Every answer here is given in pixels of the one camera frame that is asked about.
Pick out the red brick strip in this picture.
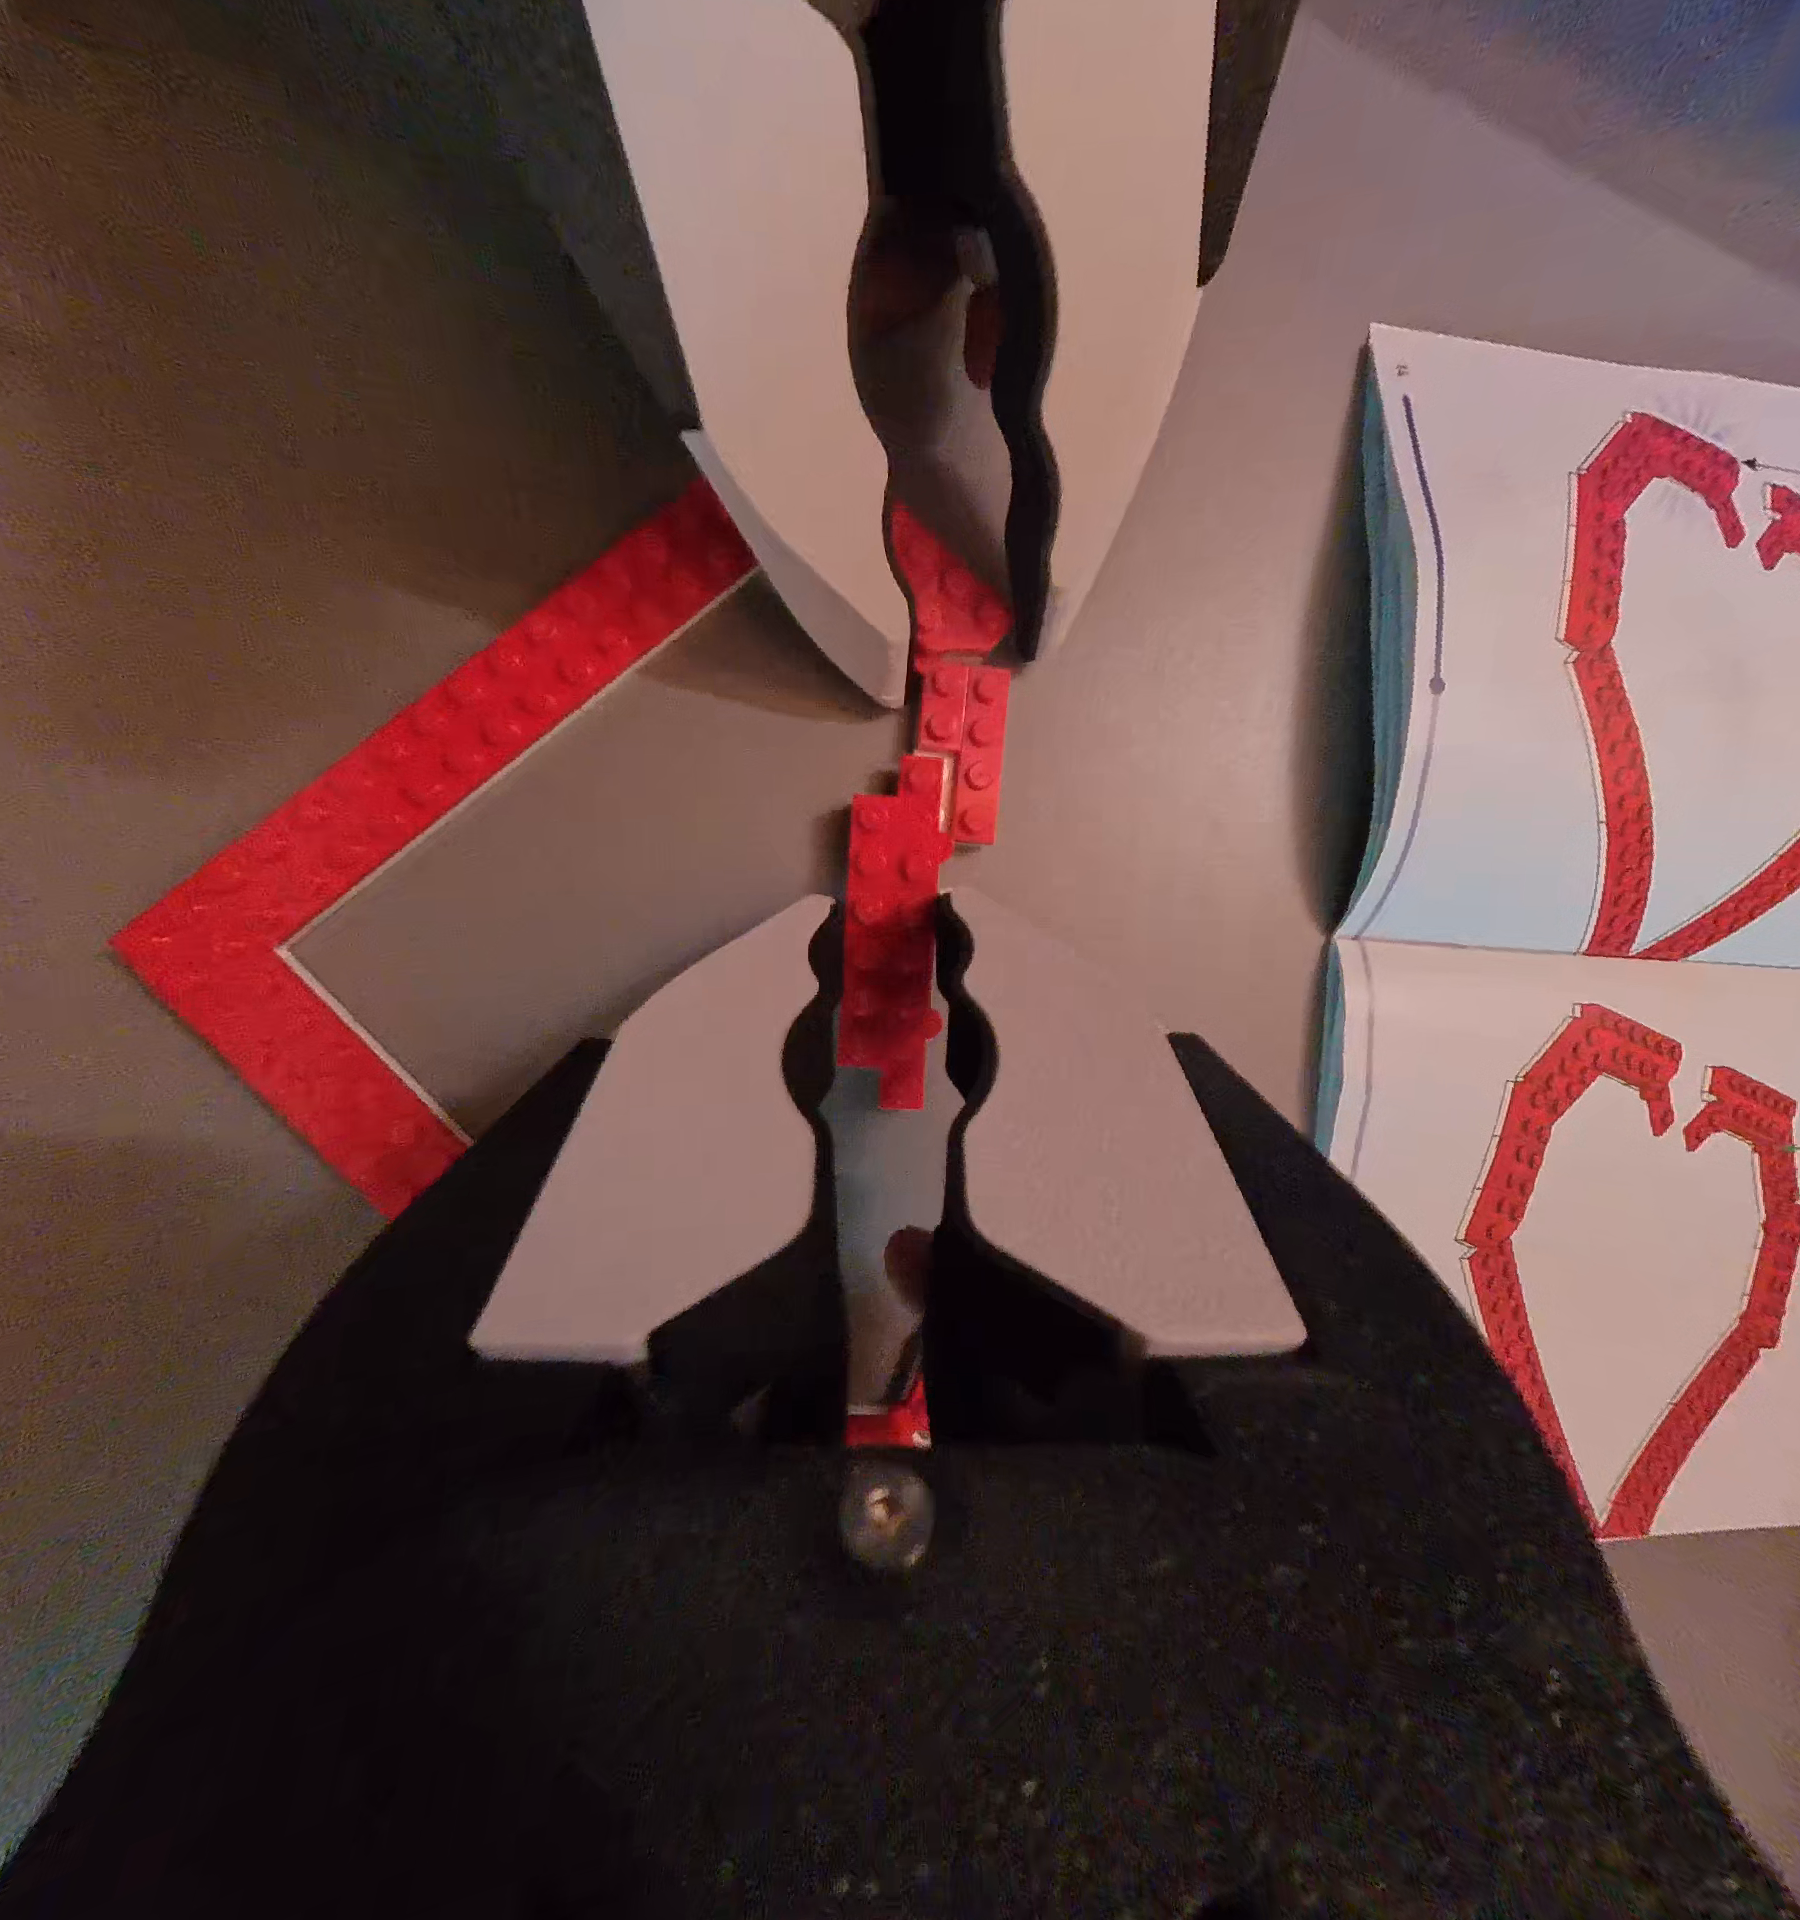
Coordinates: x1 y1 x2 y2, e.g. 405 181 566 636
834 660 1017 1118

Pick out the small red brick plate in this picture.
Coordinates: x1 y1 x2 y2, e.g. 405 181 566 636
892 501 1017 663

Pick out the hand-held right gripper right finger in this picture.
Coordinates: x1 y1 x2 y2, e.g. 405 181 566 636
931 891 1310 1359

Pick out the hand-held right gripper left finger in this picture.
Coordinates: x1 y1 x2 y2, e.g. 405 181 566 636
467 894 849 1371

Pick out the grey desk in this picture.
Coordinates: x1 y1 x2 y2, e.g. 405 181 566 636
0 0 1800 1920

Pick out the brick instruction booklet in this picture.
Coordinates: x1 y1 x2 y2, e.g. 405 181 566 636
1317 321 1800 1545

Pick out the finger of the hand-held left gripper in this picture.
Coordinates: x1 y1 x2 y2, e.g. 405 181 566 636
585 0 920 710
976 0 1219 667

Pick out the red angled brick frame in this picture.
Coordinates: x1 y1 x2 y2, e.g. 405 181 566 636
109 479 763 1219

